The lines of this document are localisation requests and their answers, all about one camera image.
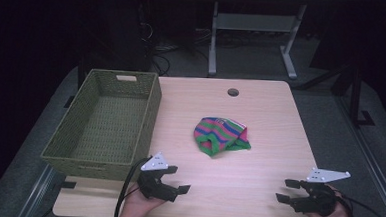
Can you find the aluminium rail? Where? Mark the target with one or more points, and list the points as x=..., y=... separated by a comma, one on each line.
x=371, y=161
x=38, y=194

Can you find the dark computer tower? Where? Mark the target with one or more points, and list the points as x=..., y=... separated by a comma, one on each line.
x=117, y=41

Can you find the grey metal desk frame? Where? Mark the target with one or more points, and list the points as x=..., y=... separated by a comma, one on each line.
x=252, y=23

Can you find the black metal stand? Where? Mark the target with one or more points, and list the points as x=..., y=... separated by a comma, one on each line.
x=355, y=97

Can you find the person's left hand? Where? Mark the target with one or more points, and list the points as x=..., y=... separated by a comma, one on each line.
x=139, y=206

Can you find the striped knitted cloth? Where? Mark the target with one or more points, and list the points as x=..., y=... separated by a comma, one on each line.
x=218, y=133

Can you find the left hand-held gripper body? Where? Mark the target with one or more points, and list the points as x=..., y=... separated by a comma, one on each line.
x=150, y=183

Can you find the green woven basket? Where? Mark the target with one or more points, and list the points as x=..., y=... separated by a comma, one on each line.
x=117, y=118

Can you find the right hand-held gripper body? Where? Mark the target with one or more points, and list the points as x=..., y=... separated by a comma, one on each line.
x=318, y=200

